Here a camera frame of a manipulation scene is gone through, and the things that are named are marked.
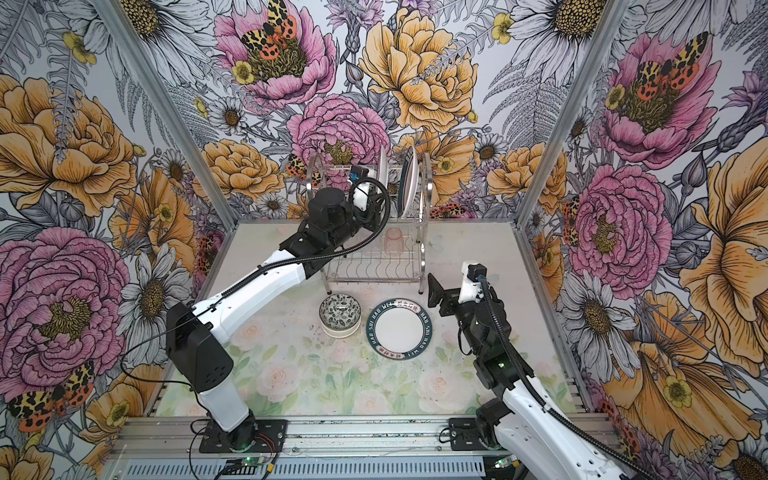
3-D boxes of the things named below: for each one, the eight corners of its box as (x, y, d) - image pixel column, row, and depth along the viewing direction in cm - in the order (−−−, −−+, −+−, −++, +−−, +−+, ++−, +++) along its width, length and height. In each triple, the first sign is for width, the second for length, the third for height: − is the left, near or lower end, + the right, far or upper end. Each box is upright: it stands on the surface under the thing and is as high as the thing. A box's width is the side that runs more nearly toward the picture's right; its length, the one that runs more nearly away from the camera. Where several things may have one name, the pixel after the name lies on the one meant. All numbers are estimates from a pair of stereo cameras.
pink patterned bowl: (322, 334, 93) (316, 320, 86) (326, 308, 99) (321, 293, 92) (359, 334, 93) (357, 320, 86) (361, 308, 99) (359, 293, 92)
